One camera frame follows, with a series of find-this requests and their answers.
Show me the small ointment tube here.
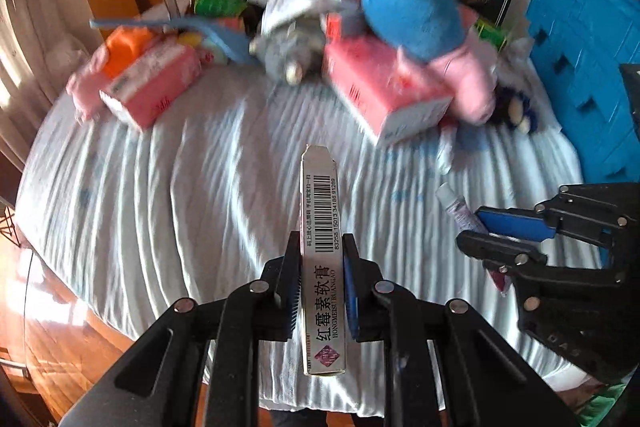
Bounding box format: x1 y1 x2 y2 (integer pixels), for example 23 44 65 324
435 183 514 297

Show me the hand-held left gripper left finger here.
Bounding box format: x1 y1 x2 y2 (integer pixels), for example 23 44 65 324
65 231 305 427

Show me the blue curved plastic piece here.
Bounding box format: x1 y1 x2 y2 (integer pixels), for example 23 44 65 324
90 17 251 64

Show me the pink and orange plush toy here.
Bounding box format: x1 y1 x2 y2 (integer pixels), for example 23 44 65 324
66 26 162 124

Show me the sheer pink curtain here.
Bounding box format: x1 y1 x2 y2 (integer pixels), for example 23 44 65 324
0 0 67 168

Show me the grey plush toy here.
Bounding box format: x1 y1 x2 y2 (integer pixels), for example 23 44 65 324
249 18 329 86

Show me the green cylindrical can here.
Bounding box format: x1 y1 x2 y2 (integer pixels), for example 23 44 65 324
194 0 246 18

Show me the blue and pink plush pig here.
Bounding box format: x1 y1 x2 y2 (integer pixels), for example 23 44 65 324
361 0 499 126

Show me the narrow white ointment box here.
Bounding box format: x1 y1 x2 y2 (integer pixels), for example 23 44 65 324
298 144 348 377

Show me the long green cardboard box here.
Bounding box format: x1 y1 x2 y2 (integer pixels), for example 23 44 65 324
472 19 511 53

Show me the white plush dolphin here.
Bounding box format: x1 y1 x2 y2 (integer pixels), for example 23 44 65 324
499 37 537 74

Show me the small dark blue plush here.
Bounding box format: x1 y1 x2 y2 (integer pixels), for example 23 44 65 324
492 84 540 136

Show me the blue plastic crate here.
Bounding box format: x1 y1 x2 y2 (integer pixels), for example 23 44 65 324
525 0 640 184

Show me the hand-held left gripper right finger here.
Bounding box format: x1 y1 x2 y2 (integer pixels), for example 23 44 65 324
343 239 581 427

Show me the pink cardboard box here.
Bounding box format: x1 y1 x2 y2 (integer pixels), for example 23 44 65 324
322 38 454 146
99 43 204 130

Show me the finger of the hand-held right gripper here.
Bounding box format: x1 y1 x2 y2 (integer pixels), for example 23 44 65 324
457 229 627 288
474 184 634 244

